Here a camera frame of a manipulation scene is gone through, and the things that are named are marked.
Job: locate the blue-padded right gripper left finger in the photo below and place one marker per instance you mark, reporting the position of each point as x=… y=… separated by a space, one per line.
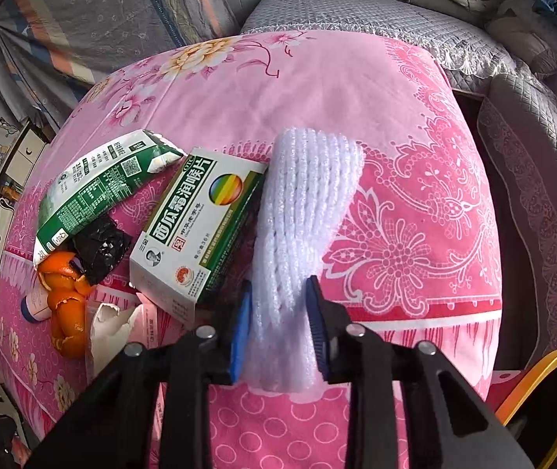
x=241 y=321

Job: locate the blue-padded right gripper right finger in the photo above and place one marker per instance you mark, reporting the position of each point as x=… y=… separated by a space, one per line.
x=314 y=298

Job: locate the white foam fruit net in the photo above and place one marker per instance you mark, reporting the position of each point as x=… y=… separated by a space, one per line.
x=311 y=180

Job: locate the green white milk carton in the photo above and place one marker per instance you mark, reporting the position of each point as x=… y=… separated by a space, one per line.
x=96 y=182

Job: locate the yellow rimmed trash bin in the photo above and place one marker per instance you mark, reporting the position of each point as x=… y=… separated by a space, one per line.
x=526 y=405

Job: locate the pink floral tablecloth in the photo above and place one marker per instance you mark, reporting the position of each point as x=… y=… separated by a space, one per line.
x=349 y=121

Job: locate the pink white paper box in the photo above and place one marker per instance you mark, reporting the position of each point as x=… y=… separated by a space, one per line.
x=112 y=327

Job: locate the green white medicine box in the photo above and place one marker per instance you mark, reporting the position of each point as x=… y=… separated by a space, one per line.
x=181 y=256

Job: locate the small black plastic bag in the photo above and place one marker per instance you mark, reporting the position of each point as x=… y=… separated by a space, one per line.
x=98 y=248

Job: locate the orange peel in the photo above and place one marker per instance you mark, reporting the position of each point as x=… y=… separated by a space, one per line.
x=67 y=293

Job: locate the blue capped small bottle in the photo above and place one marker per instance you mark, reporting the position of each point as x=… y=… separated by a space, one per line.
x=34 y=306

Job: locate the beige crumpled blanket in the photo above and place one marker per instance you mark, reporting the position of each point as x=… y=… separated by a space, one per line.
x=528 y=36

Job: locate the striped hanging bed sheet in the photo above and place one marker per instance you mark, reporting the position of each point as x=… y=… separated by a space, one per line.
x=53 y=51

